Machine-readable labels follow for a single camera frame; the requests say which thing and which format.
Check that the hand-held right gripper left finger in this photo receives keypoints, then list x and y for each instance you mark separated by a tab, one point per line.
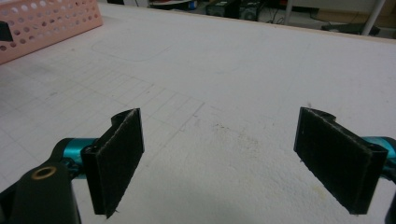
118	161

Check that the pink perforated plastic basket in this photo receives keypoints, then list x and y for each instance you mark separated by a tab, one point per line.
46	31

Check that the white metal stand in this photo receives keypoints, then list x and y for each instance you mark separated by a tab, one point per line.
373	15

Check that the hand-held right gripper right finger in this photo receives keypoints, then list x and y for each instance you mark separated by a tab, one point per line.
336	161

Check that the white grid mat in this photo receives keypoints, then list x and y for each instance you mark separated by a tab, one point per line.
218	77

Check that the black computer tower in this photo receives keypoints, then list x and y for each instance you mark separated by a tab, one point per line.
250	11
221	8

